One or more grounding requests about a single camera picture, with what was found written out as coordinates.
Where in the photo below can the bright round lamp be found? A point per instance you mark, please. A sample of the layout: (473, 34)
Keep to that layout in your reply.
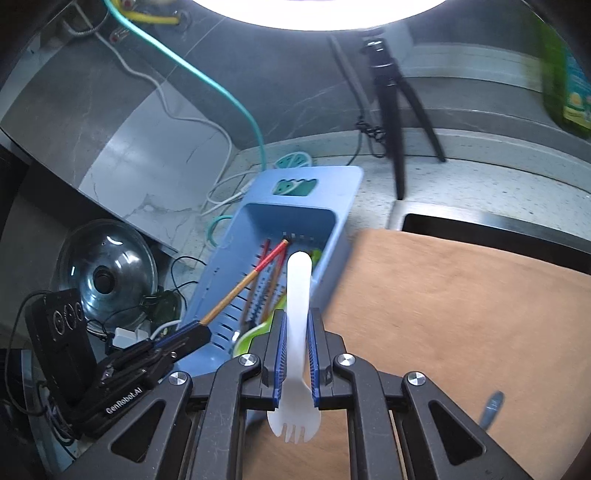
(323, 11)

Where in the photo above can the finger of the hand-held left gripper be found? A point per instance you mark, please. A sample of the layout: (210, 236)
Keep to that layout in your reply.
(194, 344)
(182, 331)

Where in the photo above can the blue plastic utensil basket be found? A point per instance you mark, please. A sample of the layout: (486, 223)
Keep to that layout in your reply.
(341, 194)

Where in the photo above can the brown felt mat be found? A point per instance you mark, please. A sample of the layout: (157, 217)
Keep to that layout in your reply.
(438, 323)

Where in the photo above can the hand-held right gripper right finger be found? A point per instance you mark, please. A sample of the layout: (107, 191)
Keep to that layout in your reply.
(315, 355)

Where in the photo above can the teal and white power strip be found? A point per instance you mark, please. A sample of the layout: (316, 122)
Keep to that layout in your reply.
(293, 160)

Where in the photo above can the white plug adapter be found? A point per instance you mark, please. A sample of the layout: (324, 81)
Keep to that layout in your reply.
(124, 337)

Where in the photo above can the white plastic spork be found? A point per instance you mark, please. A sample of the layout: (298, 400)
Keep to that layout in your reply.
(298, 295)

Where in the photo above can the green plastic spoon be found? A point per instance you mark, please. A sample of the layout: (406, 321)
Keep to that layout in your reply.
(251, 337)

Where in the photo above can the glass pot lid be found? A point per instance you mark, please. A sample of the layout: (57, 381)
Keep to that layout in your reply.
(124, 258)

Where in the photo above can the black tripod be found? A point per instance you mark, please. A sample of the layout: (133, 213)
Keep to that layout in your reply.
(395, 138)

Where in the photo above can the green dish soap bottle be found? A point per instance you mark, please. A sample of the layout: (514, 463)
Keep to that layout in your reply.
(558, 83)

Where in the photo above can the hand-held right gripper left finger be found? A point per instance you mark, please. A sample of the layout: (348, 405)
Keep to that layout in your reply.
(278, 355)

